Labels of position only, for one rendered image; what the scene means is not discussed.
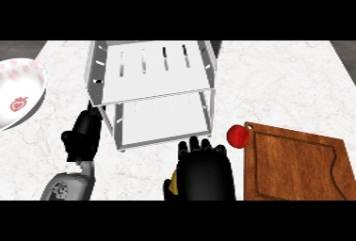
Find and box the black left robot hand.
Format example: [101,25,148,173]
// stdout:
[60,101,107,164]

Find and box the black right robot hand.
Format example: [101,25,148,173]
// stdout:
[162,136,238,201]

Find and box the yellow lemon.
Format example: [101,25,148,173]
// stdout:
[167,169,181,196]

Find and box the brown wooden cutting board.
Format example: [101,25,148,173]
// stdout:
[243,120,356,201]

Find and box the red tomato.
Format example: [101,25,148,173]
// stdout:
[227,124,252,150]

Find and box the white bowl with red print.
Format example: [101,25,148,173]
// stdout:
[0,57,49,132]

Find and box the white tiered wire basket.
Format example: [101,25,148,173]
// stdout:
[83,40,225,153]

